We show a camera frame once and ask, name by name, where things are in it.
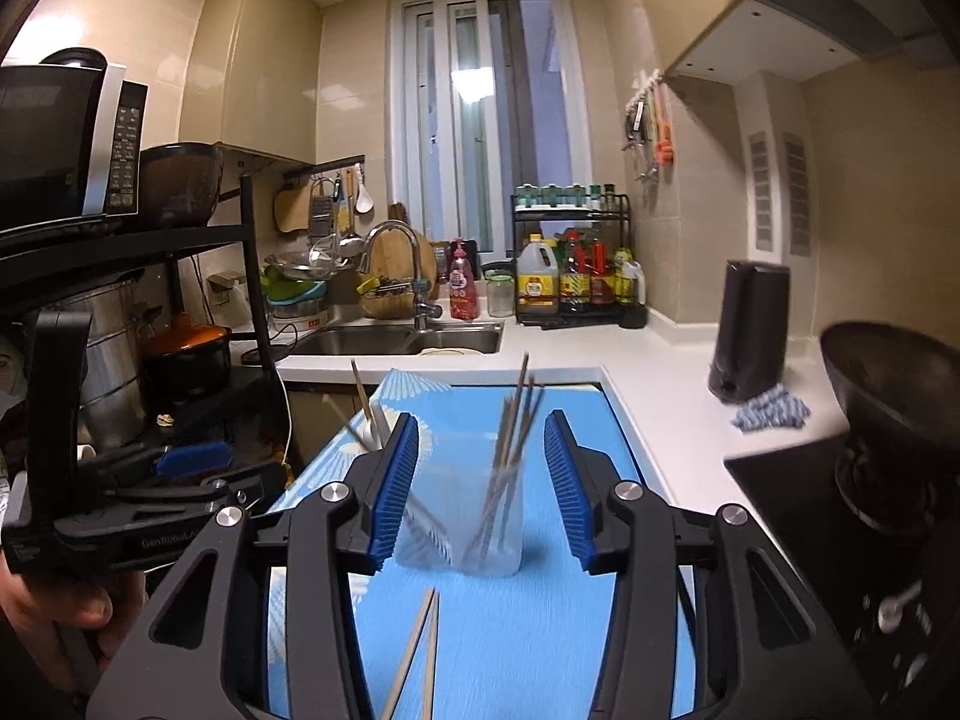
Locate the metal kitchen tool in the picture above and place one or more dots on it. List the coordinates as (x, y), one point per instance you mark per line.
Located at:
(641, 142)

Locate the row of green spice jars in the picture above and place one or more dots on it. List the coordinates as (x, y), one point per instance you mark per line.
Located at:
(559, 196)

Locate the steel kitchen sink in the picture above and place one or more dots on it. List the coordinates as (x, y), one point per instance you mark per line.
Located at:
(360, 341)

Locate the bunch of wooden chopsticks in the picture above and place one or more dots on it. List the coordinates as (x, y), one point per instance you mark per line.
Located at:
(502, 465)

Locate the grey slatted wall panel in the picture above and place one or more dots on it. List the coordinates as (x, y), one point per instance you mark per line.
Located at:
(760, 191)
(797, 191)

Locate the black pot with orange lid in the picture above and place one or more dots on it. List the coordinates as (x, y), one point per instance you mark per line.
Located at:
(187, 360)

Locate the black round lid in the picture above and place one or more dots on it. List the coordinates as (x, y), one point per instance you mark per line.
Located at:
(75, 60)

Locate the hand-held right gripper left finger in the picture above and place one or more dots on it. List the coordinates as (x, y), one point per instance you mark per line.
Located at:
(394, 495)

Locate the round wooden cutting board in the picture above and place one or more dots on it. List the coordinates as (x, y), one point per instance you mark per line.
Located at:
(390, 292)

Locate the metal grater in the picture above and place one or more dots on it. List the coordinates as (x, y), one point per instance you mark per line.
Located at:
(322, 214)

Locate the dark sauce bottle red cap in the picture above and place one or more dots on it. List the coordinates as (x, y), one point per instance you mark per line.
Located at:
(574, 277)

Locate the light single chopstick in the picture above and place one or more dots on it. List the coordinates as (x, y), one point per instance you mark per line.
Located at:
(431, 660)
(409, 652)
(360, 390)

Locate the orange kitchen tool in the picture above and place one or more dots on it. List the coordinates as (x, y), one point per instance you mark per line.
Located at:
(664, 127)

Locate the dark round bowl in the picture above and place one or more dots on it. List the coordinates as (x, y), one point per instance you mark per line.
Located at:
(180, 184)

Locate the blue shell print mat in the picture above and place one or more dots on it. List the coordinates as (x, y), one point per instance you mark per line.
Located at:
(487, 652)

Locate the small wooden cutting board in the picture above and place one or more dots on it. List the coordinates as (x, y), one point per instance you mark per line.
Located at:
(291, 210)

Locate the black glass cooktop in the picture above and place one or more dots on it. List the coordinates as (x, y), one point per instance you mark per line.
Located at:
(795, 510)

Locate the large steel pot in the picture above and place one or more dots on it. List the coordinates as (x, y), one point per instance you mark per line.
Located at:
(112, 360)

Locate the blue white checked cloth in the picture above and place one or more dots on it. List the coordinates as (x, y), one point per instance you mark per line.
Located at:
(772, 409)

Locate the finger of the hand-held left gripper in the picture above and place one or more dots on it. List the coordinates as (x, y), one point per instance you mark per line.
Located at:
(195, 459)
(255, 481)

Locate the steel colander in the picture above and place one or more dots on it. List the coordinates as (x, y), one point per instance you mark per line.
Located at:
(307, 262)

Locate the pink dish soap bottle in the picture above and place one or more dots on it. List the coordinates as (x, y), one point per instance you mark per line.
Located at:
(463, 289)

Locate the person's left hand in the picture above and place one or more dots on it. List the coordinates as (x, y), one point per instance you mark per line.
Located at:
(52, 615)

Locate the green plastic basin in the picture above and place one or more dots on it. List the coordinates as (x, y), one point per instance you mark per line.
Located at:
(292, 286)

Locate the black condiment rack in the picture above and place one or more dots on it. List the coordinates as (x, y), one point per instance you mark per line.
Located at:
(634, 315)

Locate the silver black microwave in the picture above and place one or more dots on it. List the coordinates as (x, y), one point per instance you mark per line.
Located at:
(52, 142)

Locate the yellow cooking oil bottle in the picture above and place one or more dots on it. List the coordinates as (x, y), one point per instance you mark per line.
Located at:
(536, 281)

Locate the black metal shelf rack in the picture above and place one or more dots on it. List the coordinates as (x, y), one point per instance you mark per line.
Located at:
(255, 277)

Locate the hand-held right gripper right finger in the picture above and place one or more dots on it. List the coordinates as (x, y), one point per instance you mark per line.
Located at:
(566, 487)

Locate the yellow green condiment bottle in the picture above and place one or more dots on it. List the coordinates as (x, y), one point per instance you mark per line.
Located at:
(628, 281)

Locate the clear plastic container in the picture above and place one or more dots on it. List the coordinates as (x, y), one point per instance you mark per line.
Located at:
(439, 487)

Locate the black countertop appliance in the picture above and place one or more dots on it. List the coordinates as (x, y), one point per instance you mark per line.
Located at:
(750, 330)

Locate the white wall socket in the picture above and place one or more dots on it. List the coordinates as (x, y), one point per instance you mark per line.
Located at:
(225, 286)

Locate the white framed window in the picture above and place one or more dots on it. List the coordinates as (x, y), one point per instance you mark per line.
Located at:
(480, 127)

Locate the white ladle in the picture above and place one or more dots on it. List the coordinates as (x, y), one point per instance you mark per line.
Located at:
(364, 199)

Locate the steel kitchen faucet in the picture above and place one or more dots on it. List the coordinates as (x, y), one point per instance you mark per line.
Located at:
(394, 229)

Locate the black wok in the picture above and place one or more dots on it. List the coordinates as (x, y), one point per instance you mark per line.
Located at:
(885, 375)

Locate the empty glass jar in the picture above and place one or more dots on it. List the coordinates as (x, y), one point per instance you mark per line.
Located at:
(499, 296)

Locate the red label sauce bottle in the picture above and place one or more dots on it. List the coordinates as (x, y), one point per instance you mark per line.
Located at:
(602, 277)

